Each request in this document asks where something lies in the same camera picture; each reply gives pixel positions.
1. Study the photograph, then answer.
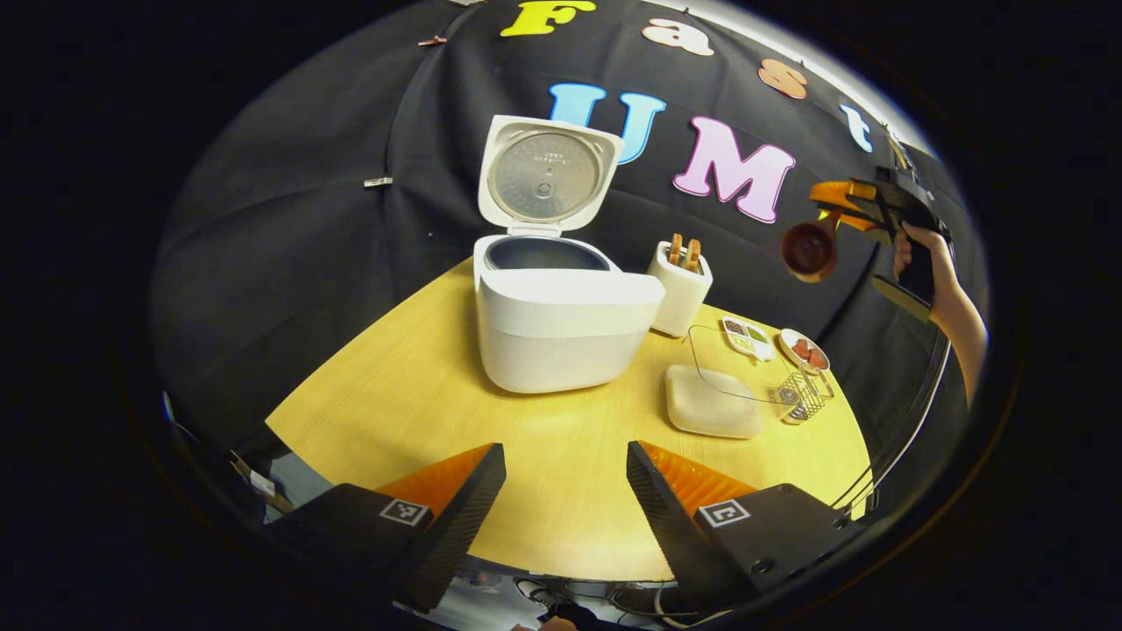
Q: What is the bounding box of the clear wire chopstick holder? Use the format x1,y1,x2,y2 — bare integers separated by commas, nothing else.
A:
774,372,834,424

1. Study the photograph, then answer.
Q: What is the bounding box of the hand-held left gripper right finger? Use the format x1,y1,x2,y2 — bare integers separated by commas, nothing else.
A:
626,441,869,617

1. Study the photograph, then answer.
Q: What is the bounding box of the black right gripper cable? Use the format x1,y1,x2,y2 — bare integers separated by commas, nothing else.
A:
833,329,954,518

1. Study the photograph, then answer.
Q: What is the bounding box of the white round plate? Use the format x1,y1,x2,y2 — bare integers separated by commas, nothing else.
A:
778,328,831,373

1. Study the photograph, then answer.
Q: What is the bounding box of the white divided bean dish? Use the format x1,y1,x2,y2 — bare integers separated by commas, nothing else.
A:
721,315,777,362

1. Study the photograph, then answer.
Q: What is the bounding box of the white toaster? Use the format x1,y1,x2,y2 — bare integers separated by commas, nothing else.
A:
647,233,714,338

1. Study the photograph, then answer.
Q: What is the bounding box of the black backdrop cloth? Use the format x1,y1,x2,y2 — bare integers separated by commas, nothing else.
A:
149,0,991,457

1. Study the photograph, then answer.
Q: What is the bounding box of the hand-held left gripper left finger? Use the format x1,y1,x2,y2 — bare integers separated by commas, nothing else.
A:
263,443,508,614

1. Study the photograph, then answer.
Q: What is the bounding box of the white rice cooker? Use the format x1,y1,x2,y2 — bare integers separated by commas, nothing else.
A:
473,115,665,394

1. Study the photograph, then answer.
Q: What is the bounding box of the brown wooden spoon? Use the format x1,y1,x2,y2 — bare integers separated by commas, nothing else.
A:
781,209,842,283

